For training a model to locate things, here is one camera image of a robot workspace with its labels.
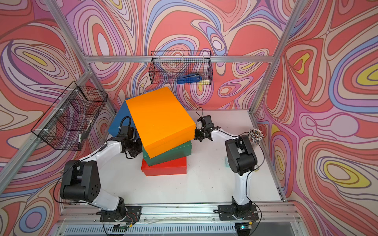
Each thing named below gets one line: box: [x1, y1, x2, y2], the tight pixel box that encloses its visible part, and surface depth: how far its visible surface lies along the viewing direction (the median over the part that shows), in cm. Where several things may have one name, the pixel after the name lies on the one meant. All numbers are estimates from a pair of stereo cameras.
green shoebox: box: [142, 140, 192, 167], surface depth 73 cm
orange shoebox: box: [125, 86, 196, 159], surface depth 69 cm
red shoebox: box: [141, 156, 187, 177], surface depth 81 cm
